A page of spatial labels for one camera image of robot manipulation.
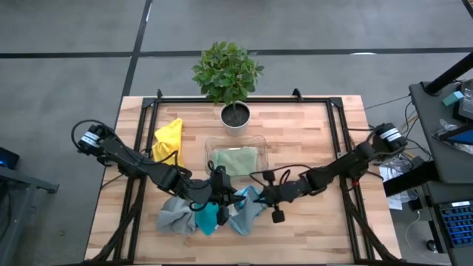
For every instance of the teal microfiber towel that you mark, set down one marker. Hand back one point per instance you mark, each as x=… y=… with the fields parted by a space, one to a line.
x=207 y=221

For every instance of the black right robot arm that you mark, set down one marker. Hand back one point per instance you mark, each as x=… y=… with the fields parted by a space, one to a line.
x=351 y=162

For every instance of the light blue smooth towel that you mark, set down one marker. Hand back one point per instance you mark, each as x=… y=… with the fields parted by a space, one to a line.
x=247 y=214

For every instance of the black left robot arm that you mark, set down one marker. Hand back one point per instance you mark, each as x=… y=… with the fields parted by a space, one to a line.
x=140 y=166

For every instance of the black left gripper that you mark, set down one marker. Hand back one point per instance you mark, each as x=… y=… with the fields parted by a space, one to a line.
x=223 y=192

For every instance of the black device with blue light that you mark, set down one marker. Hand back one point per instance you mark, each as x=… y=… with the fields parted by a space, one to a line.
x=8 y=158

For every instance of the green microfiber towel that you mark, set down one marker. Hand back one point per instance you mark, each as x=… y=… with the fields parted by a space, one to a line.
x=236 y=160

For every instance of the clear plastic bin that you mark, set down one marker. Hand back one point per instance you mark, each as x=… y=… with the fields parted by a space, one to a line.
x=210 y=147

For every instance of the yellow microfiber towel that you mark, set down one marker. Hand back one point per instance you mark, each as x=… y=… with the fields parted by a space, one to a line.
x=169 y=142

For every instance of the computer monitor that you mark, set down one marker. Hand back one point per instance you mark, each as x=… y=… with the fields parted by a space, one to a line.
x=466 y=99

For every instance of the clear plastic bag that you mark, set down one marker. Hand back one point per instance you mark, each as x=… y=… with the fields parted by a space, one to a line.
x=445 y=127

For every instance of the gray metal stand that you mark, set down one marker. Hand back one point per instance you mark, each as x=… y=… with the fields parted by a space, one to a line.
x=22 y=184

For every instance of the small teal box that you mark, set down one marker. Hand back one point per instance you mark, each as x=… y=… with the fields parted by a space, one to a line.
x=452 y=98

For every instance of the computer keyboard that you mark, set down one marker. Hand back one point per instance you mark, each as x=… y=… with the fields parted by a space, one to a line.
x=458 y=223

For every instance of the white round plant pot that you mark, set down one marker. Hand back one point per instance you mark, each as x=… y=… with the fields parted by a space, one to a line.
x=235 y=127

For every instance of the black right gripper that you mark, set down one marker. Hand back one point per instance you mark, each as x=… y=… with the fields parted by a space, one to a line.
x=284 y=192

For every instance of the gray microfiber towel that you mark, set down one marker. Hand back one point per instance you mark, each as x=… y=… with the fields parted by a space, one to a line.
x=175 y=219

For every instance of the blue screen tablet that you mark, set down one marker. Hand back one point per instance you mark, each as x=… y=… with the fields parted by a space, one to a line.
x=460 y=136

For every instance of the green leafy small tree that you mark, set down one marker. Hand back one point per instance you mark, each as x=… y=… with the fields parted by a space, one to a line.
x=227 y=72

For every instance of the black metal table frame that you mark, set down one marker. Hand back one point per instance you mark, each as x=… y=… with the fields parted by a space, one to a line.
x=332 y=118

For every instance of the dark side desk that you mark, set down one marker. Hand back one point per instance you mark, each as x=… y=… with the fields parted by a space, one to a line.
x=439 y=147

